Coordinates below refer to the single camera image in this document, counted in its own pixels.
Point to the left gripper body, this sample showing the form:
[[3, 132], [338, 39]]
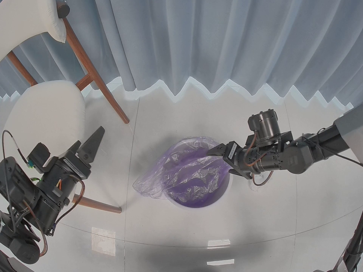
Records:
[[66, 177]]

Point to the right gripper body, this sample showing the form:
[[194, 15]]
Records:
[[244, 160]]

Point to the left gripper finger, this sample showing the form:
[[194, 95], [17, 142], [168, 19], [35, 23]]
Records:
[[90, 149], [75, 148]]

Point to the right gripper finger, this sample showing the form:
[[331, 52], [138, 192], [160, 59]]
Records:
[[219, 150]]

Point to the clear plastic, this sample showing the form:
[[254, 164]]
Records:
[[255, 186]]

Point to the purple plastic bag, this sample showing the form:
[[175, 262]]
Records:
[[181, 177]]

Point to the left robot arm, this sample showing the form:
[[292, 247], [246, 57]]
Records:
[[17, 180]]

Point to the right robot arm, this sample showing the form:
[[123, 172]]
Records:
[[297, 159]]

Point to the white trash bin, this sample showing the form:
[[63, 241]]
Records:
[[231, 183]]

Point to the white cushioned wooden chair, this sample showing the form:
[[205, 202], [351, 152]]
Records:
[[48, 109]]

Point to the pale blue curtain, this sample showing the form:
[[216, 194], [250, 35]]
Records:
[[198, 24]]

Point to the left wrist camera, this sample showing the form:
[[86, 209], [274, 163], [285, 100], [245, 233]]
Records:
[[39, 154]]

